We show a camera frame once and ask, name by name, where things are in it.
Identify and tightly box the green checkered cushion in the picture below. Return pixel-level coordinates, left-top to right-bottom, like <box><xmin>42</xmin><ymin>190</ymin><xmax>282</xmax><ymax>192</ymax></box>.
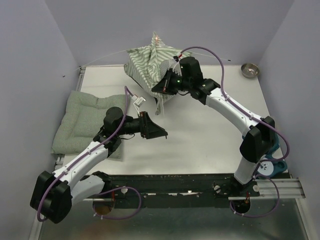
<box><xmin>51</xmin><ymin>91</ymin><xmax>126</xmax><ymax>155</ymax></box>

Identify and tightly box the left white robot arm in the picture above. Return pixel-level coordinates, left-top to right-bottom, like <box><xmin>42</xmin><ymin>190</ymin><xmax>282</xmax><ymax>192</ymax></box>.
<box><xmin>30</xmin><ymin>107</ymin><xmax>168</xmax><ymax>224</ymax></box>

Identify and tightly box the teal paw print toy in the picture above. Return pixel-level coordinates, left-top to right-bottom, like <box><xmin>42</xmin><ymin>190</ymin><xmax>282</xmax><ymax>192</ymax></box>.
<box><xmin>257</xmin><ymin>135</ymin><xmax>288</xmax><ymax>178</ymax></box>

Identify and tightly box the steel pet bowl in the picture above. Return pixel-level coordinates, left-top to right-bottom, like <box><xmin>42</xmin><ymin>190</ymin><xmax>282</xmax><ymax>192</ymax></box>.
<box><xmin>240</xmin><ymin>63</ymin><xmax>260</xmax><ymax>79</ymax></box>

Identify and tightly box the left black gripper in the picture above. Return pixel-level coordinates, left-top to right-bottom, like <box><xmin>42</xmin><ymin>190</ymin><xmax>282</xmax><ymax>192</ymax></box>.
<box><xmin>116</xmin><ymin>111</ymin><xmax>168</xmax><ymax>139</ymax></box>

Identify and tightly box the green striped pet tent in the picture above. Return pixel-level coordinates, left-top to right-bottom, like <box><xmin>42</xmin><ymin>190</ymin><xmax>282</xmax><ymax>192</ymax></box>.
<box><xmin>124</xmin><ymin>31</ymin><xmax>181</xmax><ymax>115</ymax></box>

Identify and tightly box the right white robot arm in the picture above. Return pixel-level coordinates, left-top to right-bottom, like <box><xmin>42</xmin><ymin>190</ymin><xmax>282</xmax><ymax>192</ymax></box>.
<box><xmin>151</xmin><ymin>56</ymin><xmax>276</xmax><ymax>196</ymax></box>

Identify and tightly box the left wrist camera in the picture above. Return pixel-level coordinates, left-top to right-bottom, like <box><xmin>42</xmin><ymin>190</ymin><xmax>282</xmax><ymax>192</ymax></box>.
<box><xmin>131</xmin><ymin>94</ymin><xmax>146</xmax><ymax>112</ymax></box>

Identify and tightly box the black mounting rail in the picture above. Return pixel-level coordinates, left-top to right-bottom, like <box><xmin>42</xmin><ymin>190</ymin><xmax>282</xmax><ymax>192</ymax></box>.
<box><xmin>93</xmin><ymin>171</ymin><xmax>260</xmax><ymax>209</ymax></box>

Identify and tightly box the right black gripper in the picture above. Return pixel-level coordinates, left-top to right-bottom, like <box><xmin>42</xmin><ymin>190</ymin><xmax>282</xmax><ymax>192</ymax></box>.
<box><xmin>152</xmin><ymin>68</ymin><xmax>192</xmax><ymax>96</ymax></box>

